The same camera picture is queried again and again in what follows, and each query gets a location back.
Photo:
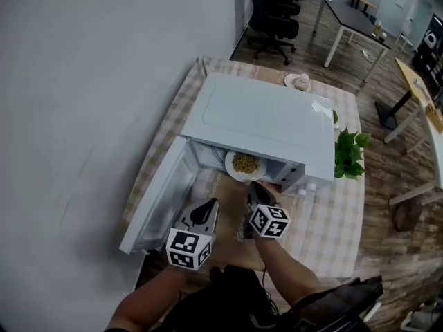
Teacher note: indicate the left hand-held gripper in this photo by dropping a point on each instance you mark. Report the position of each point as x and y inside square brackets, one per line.
[187, 249]

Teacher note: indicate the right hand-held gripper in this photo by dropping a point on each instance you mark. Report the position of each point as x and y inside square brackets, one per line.
[270, 220]

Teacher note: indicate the white round plate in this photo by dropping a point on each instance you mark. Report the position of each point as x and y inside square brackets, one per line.
[230, 168]

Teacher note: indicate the white microwave oven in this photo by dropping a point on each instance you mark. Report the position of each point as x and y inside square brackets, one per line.
[263, 116]

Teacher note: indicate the person's right forearm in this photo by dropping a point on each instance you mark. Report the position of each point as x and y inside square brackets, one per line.
[287, 272]

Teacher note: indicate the person's left forearm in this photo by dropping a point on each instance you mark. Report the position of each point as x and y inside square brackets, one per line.
[145, 299]

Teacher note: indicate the table with checkered cloth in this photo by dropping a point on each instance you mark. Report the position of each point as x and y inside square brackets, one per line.
[328, 227]

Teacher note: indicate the person's black shirt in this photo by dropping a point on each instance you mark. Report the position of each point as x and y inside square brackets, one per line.
[225, 306]

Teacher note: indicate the green potted plant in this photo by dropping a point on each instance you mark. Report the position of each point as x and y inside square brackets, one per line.
[349, 157]

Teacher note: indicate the green vegetable dish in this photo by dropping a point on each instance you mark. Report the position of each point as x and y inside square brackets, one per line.
[335, 117]

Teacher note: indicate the small white plate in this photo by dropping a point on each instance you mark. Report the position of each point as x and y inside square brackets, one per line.
[289, 81]

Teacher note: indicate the black flat board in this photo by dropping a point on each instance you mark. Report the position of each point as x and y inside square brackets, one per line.
[339, 306]

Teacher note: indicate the brown bag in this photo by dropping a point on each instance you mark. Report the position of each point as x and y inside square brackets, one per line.
[408, 216]

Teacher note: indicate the white power strip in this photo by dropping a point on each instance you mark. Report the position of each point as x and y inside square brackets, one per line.
[366, 54]

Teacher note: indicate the black office chair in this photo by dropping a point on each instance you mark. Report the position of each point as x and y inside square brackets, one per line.
[270, 19]
[292, 8]

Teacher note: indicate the long white table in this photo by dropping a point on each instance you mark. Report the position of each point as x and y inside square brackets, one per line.
[437, 157]

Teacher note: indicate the wooden box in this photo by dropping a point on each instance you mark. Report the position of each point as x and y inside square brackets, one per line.
[436, 118]

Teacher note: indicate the black-top table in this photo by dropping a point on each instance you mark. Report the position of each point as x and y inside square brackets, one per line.
[356, 19]

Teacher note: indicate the yellow bottle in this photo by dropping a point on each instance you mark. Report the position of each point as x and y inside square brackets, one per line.
[378, 29]

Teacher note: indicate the small white stand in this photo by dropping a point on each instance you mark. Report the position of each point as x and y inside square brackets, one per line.
[405, 41]

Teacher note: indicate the white round backpack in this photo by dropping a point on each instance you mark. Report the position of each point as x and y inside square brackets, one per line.
[432, 39]

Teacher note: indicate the white paper sheet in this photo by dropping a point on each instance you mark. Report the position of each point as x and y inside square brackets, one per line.
[401, 1]

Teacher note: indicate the yellow-top pedestal table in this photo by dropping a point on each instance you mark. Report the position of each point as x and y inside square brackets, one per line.
[412, 78]

